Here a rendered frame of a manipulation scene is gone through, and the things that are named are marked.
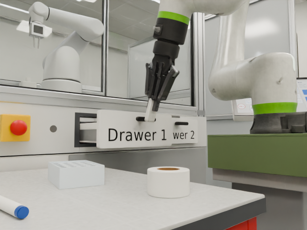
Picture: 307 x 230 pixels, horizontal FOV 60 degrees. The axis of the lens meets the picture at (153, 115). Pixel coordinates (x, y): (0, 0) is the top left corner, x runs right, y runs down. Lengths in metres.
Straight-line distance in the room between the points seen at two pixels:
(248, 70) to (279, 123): 0.19
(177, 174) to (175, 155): 0.76
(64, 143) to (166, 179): 0.52
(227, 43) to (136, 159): 0.54
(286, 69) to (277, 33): 1.63
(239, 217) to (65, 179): 0.30
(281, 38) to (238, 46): 1.47
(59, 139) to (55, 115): 0.08
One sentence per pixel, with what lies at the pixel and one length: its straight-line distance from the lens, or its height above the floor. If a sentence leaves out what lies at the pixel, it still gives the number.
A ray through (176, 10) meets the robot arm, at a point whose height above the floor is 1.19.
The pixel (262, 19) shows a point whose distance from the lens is 2.59.
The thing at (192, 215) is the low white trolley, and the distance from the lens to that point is 0.34.
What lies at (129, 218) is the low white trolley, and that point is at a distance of 0.33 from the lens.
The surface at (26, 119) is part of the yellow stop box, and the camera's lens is 0.79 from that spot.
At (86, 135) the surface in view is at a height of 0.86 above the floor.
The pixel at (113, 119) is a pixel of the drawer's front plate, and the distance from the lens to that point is 0.78.
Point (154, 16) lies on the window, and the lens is 1.22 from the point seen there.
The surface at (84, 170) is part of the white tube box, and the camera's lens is 0.52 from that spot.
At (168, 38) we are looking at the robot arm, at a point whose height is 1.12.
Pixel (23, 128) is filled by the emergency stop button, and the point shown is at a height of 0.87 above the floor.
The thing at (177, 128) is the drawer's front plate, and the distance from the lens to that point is 1.16.
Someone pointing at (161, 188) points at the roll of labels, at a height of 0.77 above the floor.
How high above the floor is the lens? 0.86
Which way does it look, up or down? 4 degrees up
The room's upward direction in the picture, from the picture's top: straight up
